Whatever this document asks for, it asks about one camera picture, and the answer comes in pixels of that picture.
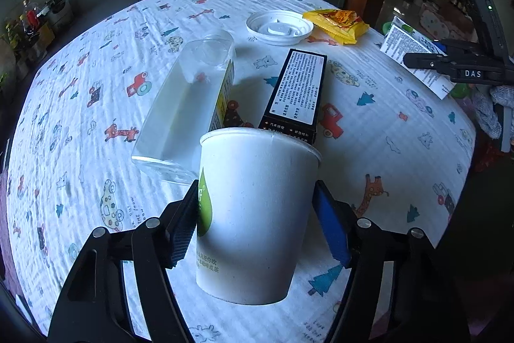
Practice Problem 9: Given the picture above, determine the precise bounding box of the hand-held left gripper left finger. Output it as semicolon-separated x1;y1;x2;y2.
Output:
47;186;201;343

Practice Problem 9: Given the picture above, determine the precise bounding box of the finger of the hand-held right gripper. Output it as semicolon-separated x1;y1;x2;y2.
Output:
403;51;452;72
439;39;476;53

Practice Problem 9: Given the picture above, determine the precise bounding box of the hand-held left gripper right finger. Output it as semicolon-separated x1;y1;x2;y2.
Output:
312;179;470;343

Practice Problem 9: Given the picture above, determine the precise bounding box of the white milk carton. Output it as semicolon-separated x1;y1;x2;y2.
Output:
379;15;456;100

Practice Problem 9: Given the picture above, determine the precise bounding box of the green plastic basket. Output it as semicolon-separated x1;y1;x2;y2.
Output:
381;21;474;99

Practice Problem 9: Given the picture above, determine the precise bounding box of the white paper cup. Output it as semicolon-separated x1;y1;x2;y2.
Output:
195;127;324;305

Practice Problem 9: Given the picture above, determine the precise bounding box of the person's right hand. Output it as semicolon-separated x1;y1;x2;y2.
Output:
472;84;514;139

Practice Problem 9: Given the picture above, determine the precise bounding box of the pink printed mat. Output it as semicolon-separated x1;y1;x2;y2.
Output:
418;1;478;42

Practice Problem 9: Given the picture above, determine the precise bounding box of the yellow snack packet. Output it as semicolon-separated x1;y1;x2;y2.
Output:
302;9;369;45

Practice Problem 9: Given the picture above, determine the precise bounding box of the clear plastic bottle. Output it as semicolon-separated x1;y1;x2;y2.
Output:
132;30;235;185

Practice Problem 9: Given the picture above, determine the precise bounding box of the black printed box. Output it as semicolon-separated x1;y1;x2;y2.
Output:
257;49;328;145

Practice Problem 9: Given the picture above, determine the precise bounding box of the white plastic lid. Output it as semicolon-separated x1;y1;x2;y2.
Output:
246;10;315;45

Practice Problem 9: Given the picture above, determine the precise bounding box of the printed white tablecloth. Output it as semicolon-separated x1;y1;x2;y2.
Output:
6;0;476;343

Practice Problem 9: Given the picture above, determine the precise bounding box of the white utensil pot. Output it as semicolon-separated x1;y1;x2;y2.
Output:
40;0;75;26

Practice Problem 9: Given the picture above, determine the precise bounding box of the group of condiment bottles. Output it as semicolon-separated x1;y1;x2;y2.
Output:
0;0;55;62

